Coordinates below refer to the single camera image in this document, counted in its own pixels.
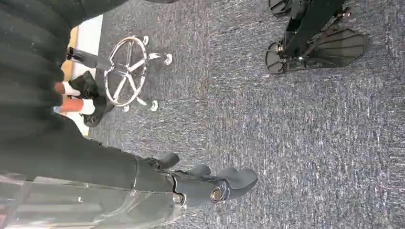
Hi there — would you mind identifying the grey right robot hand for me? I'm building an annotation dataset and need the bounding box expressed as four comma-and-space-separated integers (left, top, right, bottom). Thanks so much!
0, 115, 258, 209

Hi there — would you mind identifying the clear plastic guard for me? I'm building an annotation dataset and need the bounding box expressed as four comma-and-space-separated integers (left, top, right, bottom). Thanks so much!
0, 173, 187, 229

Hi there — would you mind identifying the person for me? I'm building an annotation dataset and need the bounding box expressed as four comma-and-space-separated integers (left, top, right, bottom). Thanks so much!
53, 81, 96, 115

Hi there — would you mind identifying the black shoe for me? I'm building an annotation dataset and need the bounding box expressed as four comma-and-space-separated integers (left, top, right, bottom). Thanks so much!
82, 96, 115, 128
68, 71, 99, 99

